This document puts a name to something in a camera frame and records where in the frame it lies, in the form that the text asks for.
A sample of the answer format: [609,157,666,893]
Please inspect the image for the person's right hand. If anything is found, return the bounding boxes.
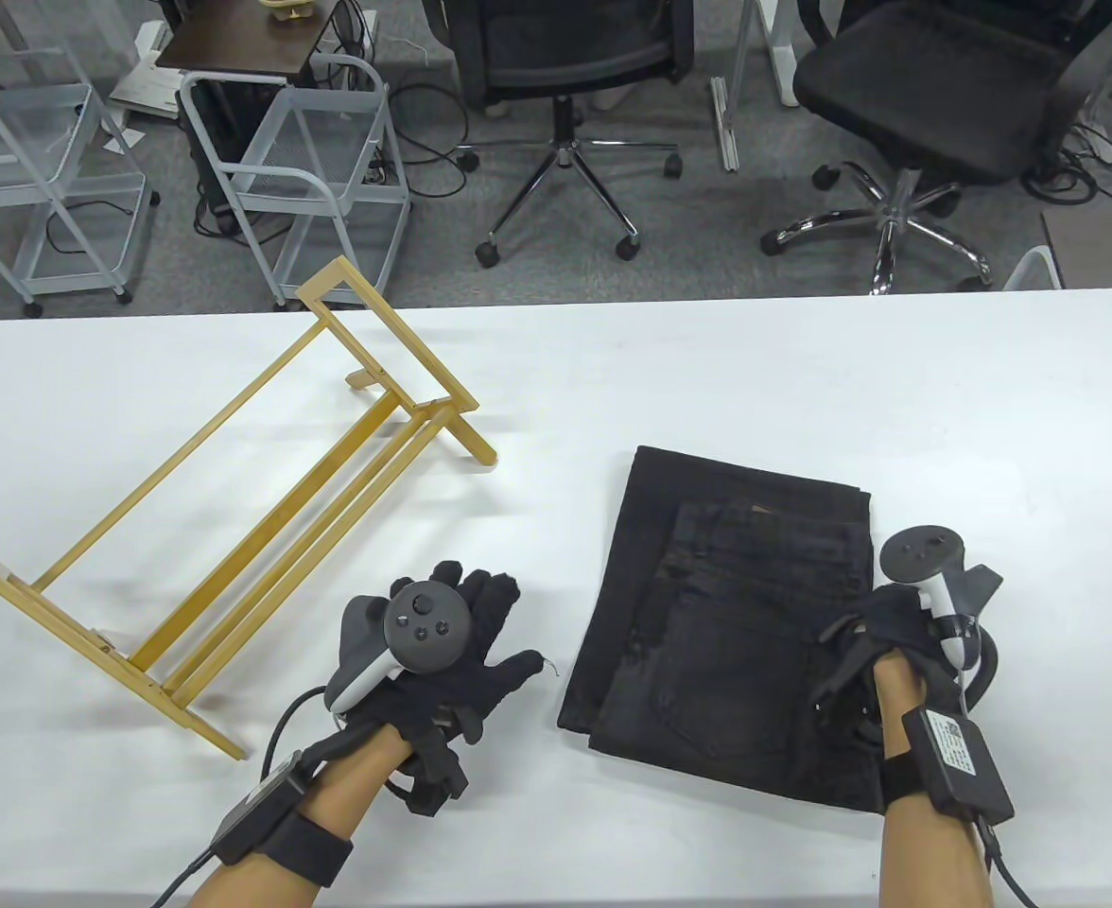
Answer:
[809,585,959,731]

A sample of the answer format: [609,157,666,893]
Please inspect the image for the person's left hand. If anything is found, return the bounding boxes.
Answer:
[329,560,547,748]

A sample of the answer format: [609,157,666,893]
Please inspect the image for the grey handheld controller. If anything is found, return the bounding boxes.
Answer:
[881,523,1004,684]
[325,578,473,712]

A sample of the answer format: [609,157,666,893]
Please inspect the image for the black trousers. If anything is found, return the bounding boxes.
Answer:
[557,445,888,814]

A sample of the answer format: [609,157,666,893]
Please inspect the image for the wooden book rack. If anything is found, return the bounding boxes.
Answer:
[0,257,498,760]

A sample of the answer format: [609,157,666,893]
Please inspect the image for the person's right forearm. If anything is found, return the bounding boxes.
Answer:
[873,653,997,908]

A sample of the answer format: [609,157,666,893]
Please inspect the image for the black forearm sensor box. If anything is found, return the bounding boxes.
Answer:
[209,752,304,864]

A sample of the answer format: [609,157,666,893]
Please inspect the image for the black labelled forearm sensor box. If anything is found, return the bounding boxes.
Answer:
[901,707,1016,824]

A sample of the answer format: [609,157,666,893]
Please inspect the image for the person's left forearm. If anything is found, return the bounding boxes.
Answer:
[178,724,420,908]

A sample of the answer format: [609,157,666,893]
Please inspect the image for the white plastic piece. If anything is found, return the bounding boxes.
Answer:
[1002,246,1060,290]

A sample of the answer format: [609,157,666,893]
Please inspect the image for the black padded office chair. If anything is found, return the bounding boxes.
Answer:
[760,0,1112,296]

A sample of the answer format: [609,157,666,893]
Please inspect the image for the black computer tower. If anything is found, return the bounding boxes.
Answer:
[192,80,264,237]

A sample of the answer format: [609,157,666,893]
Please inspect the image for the grey metal trolley cart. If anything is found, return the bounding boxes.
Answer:
[180,54,412,310]
[0,47,160,318]

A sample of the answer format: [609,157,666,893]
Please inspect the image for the white desk leg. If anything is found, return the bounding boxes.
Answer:
[710,0,798,173]

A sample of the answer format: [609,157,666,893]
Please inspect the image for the black mesh office chair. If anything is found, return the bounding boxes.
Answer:
[421,0,696,269]

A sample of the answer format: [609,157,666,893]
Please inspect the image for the white paper stack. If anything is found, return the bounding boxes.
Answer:
[107,57,183,119]

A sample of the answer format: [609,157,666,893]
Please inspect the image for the dark brown side table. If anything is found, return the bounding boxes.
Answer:
[156,0,349,75]

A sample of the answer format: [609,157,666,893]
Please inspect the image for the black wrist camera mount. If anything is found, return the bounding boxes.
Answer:
[391,728,469,816]

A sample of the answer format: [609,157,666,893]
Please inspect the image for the black glove cable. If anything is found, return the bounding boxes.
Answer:
[963,629,1003,706]
[275,688,349,767]

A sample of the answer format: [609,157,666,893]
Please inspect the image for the black forearm strap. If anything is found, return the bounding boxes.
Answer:
[263,812,354,890]
[880,747,940,814]

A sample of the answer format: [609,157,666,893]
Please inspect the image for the black sensor box cable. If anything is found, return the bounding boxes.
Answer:
[151,848,226,908]
[977,818,1039,908]

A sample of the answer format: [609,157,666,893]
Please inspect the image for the black floor cable bunch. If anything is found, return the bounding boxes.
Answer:
[386,80,481,200]
[1024,118,1112,204]

